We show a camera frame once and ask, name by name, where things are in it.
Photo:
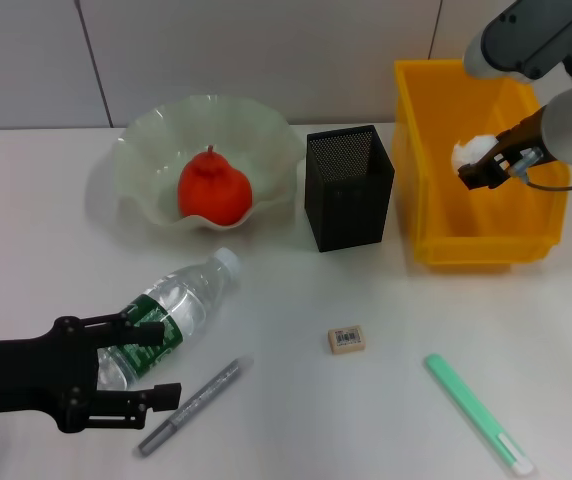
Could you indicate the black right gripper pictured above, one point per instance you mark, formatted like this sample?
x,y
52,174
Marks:
x,y
523,142

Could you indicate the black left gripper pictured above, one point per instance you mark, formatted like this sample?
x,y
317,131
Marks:
x,y
21,375

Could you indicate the beige eraser with barcode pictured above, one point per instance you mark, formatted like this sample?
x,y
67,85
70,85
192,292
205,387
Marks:
x,y
346,340

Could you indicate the orange fruit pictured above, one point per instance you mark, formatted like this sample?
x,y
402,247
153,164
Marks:
x,y
213,192

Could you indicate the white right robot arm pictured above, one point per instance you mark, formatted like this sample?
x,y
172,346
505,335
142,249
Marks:
x,y
566,120

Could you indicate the white paper ball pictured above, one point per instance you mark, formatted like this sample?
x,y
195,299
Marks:
x,y
473,150

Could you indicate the mint green pen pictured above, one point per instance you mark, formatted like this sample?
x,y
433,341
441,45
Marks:
x,y
476,415

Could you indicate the clear water bottle green label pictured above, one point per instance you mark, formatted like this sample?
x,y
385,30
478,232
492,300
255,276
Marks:
x,y
191,300

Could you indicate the yellow plastic bin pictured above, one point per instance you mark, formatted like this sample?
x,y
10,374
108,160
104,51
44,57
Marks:
x,y
431,210

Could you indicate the silver grey pen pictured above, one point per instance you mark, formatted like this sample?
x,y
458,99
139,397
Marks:
x,y
196,402

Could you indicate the pale green wavy glass bowl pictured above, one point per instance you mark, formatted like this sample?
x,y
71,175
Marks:
x,y
146,165

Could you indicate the black mesh pen holder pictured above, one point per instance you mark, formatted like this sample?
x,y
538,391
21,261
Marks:
x,y
348,210

